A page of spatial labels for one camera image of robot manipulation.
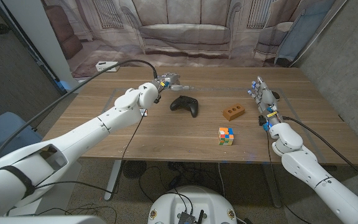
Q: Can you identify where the brown brick block with holes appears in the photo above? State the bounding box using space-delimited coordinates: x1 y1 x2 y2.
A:
222 103 246 122

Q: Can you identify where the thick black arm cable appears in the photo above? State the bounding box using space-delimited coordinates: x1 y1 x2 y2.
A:
0 58 158 167
283 116 358 189

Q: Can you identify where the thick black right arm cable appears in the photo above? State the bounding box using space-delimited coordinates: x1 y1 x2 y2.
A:
283 116 358 189

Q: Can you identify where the white power box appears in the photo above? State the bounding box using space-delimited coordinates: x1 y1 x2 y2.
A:
95 60 121 73

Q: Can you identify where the grey table leg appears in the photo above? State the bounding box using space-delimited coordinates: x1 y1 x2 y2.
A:
262 163 283 208

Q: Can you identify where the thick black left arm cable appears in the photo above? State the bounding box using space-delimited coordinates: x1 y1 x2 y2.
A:
0 58 158 167

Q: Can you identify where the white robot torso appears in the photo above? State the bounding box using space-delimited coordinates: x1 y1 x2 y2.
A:
147 185 238 224

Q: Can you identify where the multicoloured rubik's cube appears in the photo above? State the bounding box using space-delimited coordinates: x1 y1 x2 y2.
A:
218 126 235 146

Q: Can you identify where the blue plastic bin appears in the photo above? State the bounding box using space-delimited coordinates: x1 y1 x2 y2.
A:
0 111 43 170

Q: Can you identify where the black round floor fan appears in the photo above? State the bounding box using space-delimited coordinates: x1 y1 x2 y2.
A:
122 160 147 180

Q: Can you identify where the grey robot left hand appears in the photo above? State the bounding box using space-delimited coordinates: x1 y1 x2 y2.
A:
155 73 195 95

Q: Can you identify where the white table leg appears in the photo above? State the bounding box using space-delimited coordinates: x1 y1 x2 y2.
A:
104 160 124 202

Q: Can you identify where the black game controller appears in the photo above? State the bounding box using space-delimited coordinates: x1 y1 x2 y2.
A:
170 95 200 118

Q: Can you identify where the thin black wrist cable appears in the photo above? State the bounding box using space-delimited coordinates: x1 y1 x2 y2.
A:
34 108 147 195
266 130 314 224

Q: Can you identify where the printed living room backdrop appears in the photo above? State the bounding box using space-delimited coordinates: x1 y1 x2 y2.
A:
40 0 349 82

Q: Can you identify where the thin black left wrist cable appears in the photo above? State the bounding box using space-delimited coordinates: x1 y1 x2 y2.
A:
34 108 147 195

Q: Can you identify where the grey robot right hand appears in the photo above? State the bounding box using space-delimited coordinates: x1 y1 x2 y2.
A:
247 75 284 126

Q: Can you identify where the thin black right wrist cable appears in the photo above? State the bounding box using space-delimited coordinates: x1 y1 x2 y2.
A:
266 130 314 224

